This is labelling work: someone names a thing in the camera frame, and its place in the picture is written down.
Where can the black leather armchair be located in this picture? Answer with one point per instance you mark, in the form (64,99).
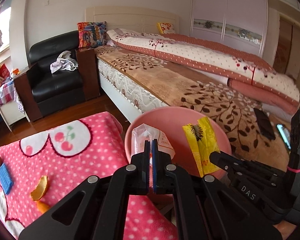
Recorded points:
(62,89)

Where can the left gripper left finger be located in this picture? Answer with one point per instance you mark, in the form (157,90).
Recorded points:
(140,184)

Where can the orange peel large piece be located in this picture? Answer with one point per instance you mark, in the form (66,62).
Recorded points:
(40,189)

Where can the blue foam fruit net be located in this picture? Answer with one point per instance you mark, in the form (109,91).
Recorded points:
(5,179)

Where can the colourful patterned cushion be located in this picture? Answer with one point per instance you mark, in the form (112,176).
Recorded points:
(92,34)

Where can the clear plastic bag orange print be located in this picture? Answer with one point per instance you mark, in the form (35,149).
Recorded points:
(144,133)

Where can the pink polka dot fleece blanket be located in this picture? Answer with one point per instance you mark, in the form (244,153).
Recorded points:
(67,155)

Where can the checked tablecloth side table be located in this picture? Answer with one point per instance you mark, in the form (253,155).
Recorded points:
(7,92)

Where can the white wardrobe with floral band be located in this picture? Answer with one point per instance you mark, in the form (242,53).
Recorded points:
(269,29)

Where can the person's right hand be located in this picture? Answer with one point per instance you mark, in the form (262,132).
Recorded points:
(285,228)

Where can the yellow small pillow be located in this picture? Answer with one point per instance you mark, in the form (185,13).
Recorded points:
(166,28)

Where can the pink plastic basin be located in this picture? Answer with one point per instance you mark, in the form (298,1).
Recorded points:
(170,120)

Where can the bed with brown leaf blanket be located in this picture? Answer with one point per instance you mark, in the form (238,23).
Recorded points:
(137,83)

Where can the white red folded quilt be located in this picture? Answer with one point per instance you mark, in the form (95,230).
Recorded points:
(245,72)

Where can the orange peel small piece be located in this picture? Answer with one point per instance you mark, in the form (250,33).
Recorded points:
(42,207)

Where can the red box on table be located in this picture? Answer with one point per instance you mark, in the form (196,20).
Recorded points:
(4,72)

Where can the white crumpled cloth on chair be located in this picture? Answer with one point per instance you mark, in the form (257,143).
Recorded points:
(64,62)

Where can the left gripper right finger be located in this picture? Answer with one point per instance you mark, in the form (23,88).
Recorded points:
(161,181)

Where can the yellow plastic wrapper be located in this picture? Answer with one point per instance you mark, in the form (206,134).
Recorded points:
(203,138)

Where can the smartphone on bed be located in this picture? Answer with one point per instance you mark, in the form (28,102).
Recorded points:
(285,135)

